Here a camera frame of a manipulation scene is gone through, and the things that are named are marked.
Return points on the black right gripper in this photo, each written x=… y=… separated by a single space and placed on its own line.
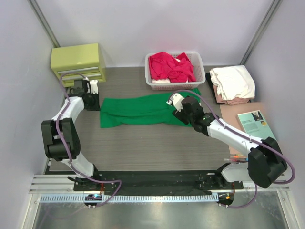
x=179 y=115

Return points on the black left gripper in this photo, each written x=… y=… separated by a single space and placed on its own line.
x=96 y=107

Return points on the green t shirt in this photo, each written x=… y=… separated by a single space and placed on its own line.
x=146 y=110

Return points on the white plastic laundry basket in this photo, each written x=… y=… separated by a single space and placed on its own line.
x=199 y=74

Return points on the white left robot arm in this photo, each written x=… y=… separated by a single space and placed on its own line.
x=60 y=139

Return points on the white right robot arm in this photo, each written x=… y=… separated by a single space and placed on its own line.
x=264 y=164

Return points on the pink folded t shirt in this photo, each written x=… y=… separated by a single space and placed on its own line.
x=235 y=101

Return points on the pink desk mat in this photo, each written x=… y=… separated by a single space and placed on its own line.
x=230 y=112

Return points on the yellow green drawer cabinet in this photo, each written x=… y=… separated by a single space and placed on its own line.
x=71 y=63

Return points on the black folded t shirt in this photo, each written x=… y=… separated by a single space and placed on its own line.
x=210 y=84

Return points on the red t shirt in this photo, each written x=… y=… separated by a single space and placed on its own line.
x=171 y=68

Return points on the white folded t shirt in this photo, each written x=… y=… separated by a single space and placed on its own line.
x=233 y=82

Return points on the blue marker pen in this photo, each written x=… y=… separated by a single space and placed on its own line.
x=236 y=160

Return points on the teal paperback book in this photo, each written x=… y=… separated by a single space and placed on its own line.
x=254 y=123

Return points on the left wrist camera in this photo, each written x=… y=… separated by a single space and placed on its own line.
x=91 y=86

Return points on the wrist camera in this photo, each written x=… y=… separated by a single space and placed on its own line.
x=91 y=86
x=176 y=101

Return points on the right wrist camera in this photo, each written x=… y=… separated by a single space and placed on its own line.
x=176 y=101

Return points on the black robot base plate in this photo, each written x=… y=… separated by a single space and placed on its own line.
x=157 y=183

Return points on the aluminium slotted rail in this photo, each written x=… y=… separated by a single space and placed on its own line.
x=96 y=198

